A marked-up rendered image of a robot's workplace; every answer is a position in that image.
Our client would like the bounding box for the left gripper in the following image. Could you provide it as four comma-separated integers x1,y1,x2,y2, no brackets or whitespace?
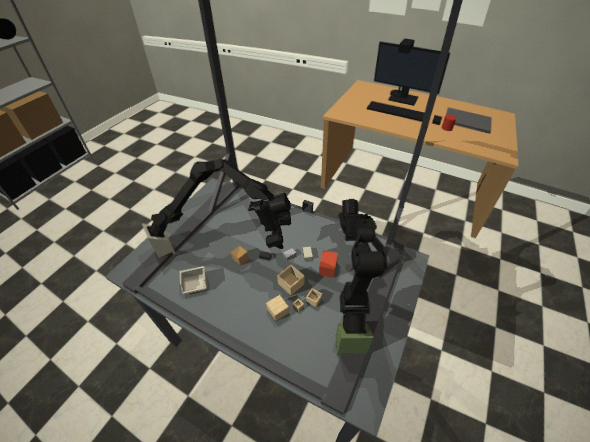
338,212,371,251

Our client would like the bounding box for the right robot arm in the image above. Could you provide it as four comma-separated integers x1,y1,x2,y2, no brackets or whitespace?
147,159,291,238

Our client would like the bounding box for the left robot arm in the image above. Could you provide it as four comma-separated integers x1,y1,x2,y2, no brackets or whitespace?
340,199,387,334

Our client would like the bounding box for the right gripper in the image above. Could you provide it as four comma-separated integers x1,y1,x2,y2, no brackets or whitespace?
260,212,284,249

